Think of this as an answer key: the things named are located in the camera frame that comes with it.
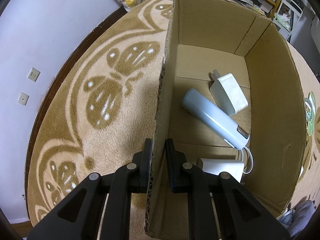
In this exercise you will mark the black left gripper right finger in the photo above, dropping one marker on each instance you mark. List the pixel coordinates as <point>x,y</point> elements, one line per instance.
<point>219,207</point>

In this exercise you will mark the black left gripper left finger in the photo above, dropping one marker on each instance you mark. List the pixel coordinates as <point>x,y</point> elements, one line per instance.
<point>99,207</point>

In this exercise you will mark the white cylinder with cable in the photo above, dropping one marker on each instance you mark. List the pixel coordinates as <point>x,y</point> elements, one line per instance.
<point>237,168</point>

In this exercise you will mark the white wall charger plug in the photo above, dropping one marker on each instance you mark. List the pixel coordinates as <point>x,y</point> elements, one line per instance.
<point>227,93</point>

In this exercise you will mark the light blue cylindrical device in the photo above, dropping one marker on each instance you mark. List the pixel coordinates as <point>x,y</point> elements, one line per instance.
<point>215,119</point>

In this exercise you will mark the brown cardboard box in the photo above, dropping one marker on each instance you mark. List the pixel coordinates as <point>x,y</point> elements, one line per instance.
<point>198,36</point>

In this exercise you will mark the grey clothing on floor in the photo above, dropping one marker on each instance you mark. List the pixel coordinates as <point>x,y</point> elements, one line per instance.
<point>296,219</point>

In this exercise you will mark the beige patterned round rug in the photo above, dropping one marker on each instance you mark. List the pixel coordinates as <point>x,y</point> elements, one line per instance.
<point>106,108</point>

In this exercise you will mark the green cartoon oval coaster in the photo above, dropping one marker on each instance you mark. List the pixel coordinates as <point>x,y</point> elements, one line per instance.
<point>310,112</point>

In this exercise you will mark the white plastic cart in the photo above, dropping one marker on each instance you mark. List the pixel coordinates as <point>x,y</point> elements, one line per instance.
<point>287,16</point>

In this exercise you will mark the lower white wall socket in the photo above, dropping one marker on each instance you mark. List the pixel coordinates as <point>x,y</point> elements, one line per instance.
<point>23,98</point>

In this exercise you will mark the white wall socket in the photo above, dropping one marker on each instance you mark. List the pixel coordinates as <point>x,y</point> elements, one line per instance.
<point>23,98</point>
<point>34,74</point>

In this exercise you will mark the upper white wall socket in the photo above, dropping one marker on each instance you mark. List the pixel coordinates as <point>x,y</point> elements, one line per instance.
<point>34,74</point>

